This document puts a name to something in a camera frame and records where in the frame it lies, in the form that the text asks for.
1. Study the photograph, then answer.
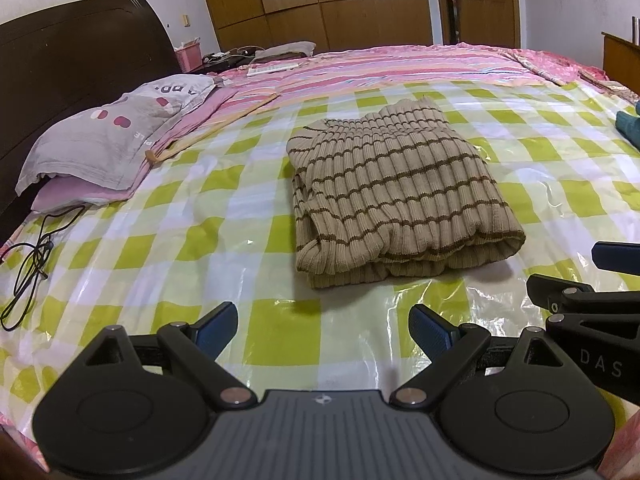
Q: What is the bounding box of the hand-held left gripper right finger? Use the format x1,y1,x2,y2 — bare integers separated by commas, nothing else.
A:
391,304,568,408

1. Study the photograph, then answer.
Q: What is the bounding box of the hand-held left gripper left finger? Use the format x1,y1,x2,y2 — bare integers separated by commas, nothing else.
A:
80,301,258,409

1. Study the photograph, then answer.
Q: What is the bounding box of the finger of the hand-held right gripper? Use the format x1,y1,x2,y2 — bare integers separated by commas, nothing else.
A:
591,241,640,276
526,273,640,318

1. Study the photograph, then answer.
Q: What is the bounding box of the tan brown-striped knit sweater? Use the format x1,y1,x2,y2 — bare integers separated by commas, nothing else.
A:
286,97,527,291

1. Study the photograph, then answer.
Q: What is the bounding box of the yellow checkered plastic sheet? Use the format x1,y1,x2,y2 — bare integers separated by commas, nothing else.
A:
0,77,640,411

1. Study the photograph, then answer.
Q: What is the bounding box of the teal cloth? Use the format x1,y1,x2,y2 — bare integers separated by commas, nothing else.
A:
616,110,640,148

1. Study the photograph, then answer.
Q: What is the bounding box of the wooden cabinet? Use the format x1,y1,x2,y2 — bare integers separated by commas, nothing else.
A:
601,31,640,96

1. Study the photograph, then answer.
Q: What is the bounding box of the pink pillow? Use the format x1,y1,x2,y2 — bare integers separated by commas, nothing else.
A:
32,87,238,211

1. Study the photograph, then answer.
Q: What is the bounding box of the grey printed pillow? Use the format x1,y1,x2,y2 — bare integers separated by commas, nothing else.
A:
15,74,223,197

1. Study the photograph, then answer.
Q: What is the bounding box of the dark nightstand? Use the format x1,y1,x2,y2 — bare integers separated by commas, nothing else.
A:
192,50,253,75

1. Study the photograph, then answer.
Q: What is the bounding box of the pink striped bed sheet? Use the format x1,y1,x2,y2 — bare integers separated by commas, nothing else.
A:
145,42,608,161

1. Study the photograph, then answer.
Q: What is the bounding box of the grey folded cloth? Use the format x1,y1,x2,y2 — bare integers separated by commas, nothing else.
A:
252,41,317,61

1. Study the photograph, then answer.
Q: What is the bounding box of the wooden door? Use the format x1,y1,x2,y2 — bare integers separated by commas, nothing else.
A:
432,0,521,48

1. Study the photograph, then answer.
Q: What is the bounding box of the dark wooden headboard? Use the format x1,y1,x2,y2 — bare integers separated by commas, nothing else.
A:
0,0,183,248

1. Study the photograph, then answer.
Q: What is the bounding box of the wooden wardrobe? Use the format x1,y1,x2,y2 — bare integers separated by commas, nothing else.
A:
195,0,431,53

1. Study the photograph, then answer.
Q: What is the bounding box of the black cable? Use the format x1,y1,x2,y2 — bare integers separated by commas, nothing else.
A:
0,202,86,331

